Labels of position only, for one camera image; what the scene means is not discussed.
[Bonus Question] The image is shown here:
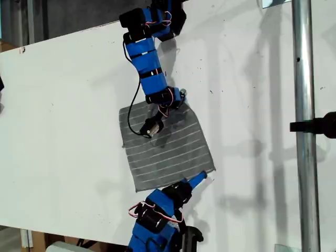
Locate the grey striped towel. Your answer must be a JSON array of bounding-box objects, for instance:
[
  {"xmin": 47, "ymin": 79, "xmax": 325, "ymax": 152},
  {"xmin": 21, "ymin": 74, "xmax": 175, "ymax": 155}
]
[{"xmin": 119, "ymin": 101, "xmax": 217, "ymax": 194}]

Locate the black clamp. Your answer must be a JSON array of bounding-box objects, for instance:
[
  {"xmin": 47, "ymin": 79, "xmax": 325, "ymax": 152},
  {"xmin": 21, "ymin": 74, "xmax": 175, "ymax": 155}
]
[{"xmin": 289, "ymin": 111, "xmax": 336, "ymax": 139}]

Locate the brown cardboard box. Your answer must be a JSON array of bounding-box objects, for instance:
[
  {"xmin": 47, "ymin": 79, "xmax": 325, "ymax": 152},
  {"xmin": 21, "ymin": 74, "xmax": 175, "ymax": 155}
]
[{"xmin": 0, "ymin": 40, "xmax": 21, "ymax": 53}]

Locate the black camera stalk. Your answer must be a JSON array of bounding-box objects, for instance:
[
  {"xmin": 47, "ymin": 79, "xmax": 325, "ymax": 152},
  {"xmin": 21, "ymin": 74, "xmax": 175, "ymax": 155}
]
[{"xmin": 150, "ymin": 108, "xmax": 169, "ymax": 124}]

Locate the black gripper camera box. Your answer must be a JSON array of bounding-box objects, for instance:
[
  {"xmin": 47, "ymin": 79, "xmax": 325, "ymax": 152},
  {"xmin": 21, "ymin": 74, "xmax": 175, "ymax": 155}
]
[
  {"xmin": 180, "ymin": 225, "xmax": 205, "ymax": 252},
  {"xmin": 139, "ymin": 118, "xmax": 165, "ymax": 139}
]

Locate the black camera cable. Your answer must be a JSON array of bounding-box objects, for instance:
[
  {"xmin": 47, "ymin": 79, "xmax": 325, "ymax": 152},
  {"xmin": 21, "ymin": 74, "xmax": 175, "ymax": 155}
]
[{"xmin": 127, "ymin": 76, "xmax": 144, "ymax": 137}]

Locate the steel post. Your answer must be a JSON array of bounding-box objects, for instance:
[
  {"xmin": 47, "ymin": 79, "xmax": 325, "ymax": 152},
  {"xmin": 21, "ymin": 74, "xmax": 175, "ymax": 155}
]
[{"xmin": 291, "ymin": 0, "xmax": 321, "ymax": 252}]

